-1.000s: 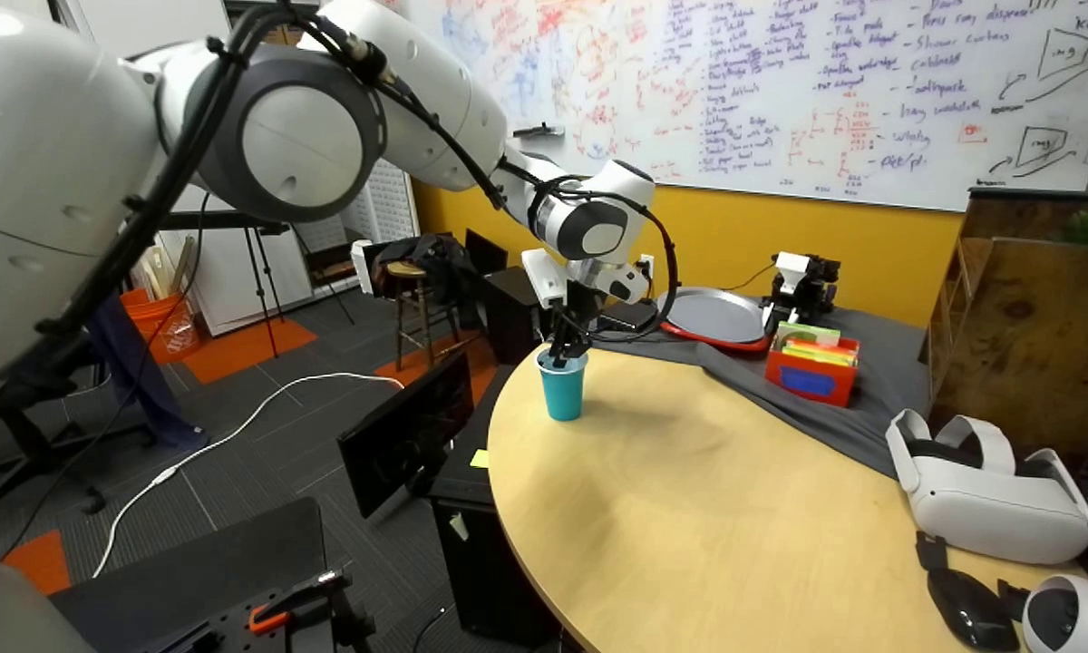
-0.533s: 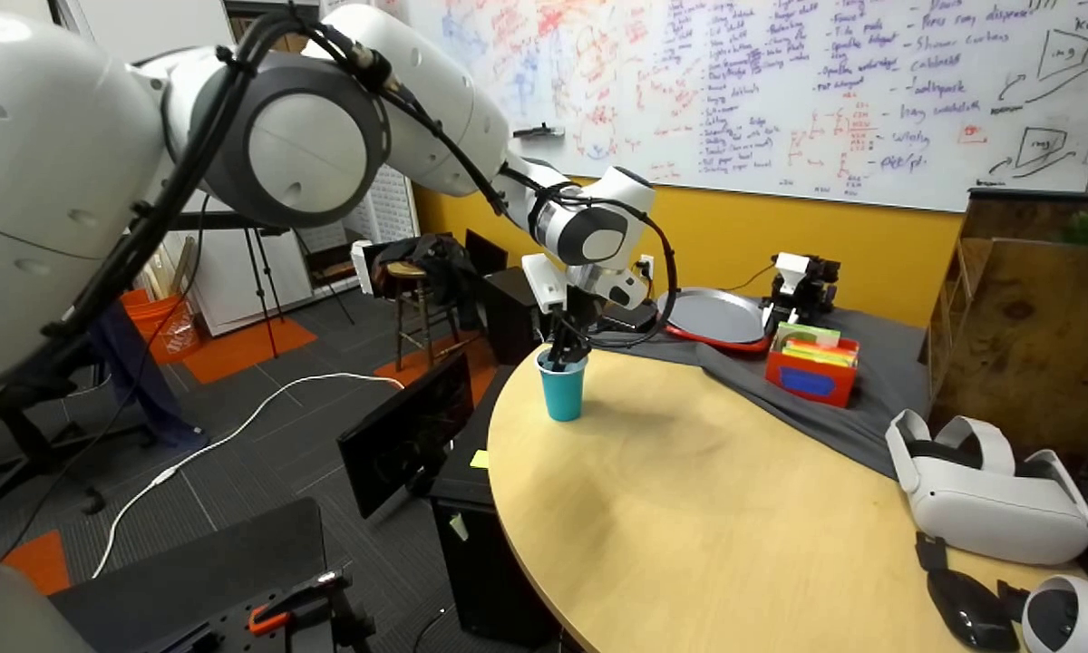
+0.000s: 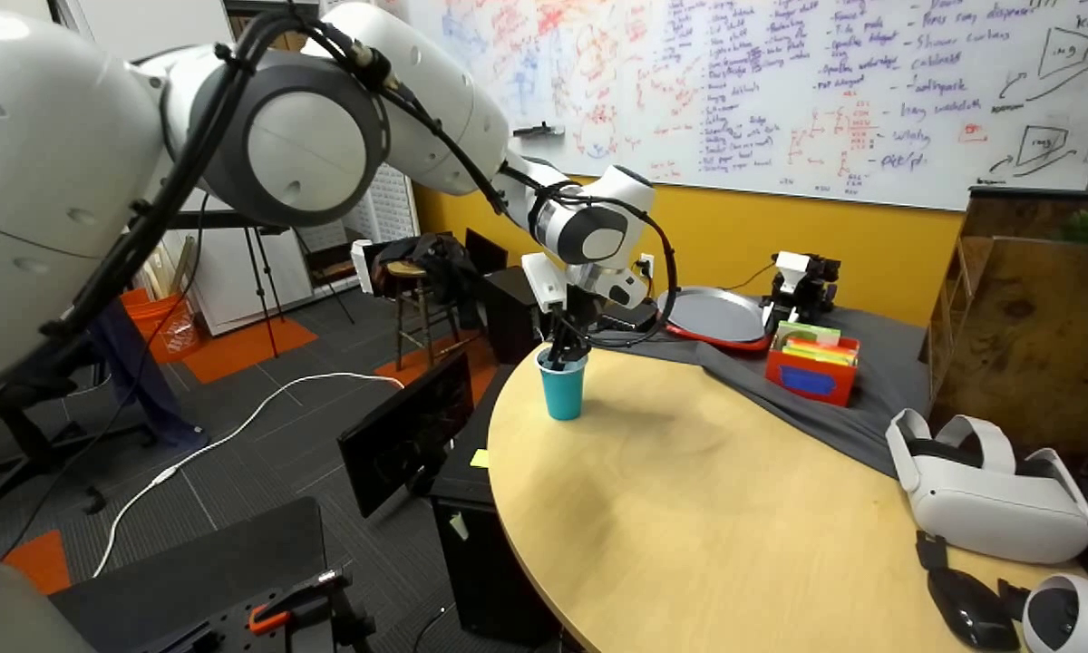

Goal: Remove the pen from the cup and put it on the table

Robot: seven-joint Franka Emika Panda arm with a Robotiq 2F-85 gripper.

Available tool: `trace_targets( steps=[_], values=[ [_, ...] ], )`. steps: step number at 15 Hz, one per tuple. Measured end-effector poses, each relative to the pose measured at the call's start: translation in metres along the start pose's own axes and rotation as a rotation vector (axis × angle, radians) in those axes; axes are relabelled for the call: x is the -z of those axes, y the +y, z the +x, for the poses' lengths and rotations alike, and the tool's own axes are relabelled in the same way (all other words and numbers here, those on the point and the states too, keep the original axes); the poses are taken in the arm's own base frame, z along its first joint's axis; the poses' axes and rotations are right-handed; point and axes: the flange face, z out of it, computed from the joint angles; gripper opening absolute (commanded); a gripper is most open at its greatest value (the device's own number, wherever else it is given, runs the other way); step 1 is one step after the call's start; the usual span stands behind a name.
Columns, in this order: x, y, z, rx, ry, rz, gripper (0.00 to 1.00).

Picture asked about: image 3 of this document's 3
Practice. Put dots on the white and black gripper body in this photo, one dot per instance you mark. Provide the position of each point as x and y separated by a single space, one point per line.
617 292

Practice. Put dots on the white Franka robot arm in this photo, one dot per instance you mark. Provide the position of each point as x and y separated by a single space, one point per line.
60 169

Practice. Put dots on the teal plastic cup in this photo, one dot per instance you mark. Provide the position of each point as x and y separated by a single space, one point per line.
565 388

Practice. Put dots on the red round tray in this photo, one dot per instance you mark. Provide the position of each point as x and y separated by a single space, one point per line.
737 346

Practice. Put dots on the black stool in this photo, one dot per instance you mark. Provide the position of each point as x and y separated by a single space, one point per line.
420 283

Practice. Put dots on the black monitor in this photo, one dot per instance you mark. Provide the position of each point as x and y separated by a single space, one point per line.
404 435

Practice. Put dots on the black and white spare gripper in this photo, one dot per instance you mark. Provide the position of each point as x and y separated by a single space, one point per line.
802 281

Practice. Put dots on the red box with colourful cards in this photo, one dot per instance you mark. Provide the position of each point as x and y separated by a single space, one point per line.
813 367

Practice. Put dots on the whiteboard with writing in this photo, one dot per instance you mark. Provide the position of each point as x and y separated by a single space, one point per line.
784 85

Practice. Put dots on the grey cloth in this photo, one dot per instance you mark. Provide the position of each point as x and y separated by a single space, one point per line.
864 405

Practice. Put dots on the white storage cabinet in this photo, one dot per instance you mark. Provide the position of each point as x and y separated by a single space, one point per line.
223 283

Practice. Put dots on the black and orange clamp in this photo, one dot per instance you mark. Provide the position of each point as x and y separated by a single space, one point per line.
296 612

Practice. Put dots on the dark wooden shelf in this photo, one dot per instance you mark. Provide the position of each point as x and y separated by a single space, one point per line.
1028 328

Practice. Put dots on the white VR headset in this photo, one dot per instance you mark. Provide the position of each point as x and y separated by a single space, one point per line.
993 496

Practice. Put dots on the black work bench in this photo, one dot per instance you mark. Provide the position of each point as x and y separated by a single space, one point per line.
193 569

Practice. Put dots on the white VR controller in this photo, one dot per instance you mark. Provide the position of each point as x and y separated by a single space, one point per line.
1073 619

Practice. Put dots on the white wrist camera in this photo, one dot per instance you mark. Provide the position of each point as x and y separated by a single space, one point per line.
545 281

